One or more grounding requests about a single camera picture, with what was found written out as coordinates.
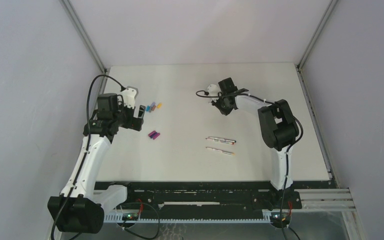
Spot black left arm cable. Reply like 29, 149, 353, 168
50, 74, 127, 240

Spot white red marker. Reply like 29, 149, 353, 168
205, 137, 236, 145

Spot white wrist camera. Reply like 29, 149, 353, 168
206, 84, 221, 97
121, 86, 139, 110

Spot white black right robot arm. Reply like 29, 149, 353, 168
204, 77, 300, 208

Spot white cable duct strip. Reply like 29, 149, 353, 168
102, 211, 272, 224

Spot controller board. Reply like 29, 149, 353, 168
121, 213, 140, 222
270, 213, 291, 222

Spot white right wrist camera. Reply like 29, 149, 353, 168
206, 84, 221, 97

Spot aluminium frame rail right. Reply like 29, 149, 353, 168
295, 0, 340, 181

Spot aluminium frame rail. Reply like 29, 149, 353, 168
59, 0, 108, 111
295, 0, 340, 181

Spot aluminium frame rail left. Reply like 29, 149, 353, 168
59, 0, 108, 111

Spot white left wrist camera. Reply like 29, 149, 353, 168
121, 86, 139, 110

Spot left controller board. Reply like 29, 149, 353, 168
121, 213, 140, 222

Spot white yellow marker pen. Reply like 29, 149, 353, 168
205, 146, 235, 156

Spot right controller board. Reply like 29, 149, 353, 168
270, 213, 291, 222

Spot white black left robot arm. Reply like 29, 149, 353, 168
47, 88, 146, 234

